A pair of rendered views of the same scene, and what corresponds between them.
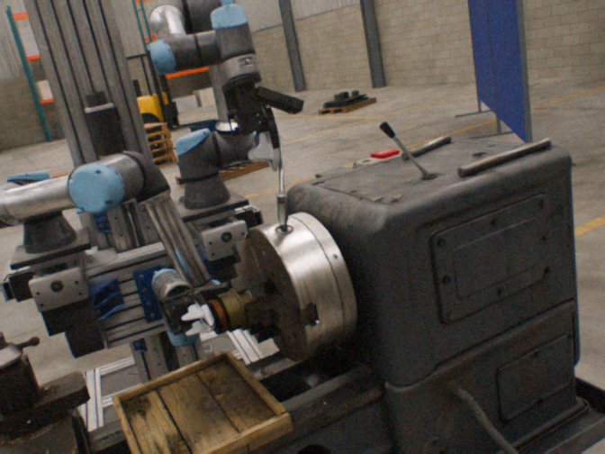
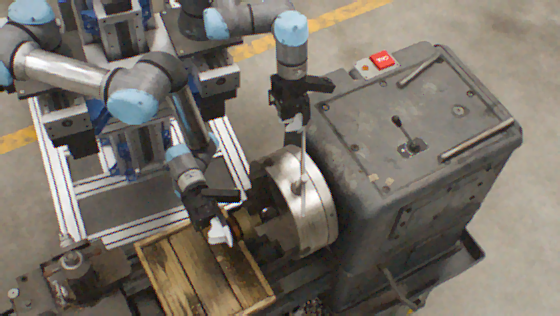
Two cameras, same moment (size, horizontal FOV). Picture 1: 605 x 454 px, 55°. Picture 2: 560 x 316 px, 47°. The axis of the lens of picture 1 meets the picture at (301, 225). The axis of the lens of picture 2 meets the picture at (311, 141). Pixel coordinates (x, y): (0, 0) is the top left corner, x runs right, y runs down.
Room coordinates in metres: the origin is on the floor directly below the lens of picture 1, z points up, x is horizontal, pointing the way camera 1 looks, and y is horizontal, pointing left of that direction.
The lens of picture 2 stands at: (0.30, 0.24, 2.71)
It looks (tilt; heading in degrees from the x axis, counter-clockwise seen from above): 54 degrees down; 346
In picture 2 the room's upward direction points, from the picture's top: 9 degrees clockwise
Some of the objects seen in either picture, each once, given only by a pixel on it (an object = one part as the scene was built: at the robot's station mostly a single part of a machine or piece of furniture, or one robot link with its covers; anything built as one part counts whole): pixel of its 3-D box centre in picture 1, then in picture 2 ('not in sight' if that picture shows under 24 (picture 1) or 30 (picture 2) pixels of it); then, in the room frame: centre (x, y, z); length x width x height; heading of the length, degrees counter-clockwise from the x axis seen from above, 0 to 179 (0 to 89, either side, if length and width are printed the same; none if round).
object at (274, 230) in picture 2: (278, 312); (281, 239); (1.11, 0.08, 1.08); 0.12 x 0.11 x 0.05; 24
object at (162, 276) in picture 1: (170, 287); (182, 164); (1.38, 0.36, 1.08); 0.11 x 0.08 x 0.09; 23
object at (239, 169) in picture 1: (218, 149); not in sight; (8.50, 0.97, 0.39); 1.20 x 0.80 x 0.79; 124
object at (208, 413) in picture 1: (195, 412); (204, 273); (1.11, 0.31, 0.89); 0.36 x 0.30 x 0.04; 24
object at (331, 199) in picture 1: (427, 240); (395, 151); (1.41, -0.31, 1.06); 0.59 x 0.48 x 0.39; 114
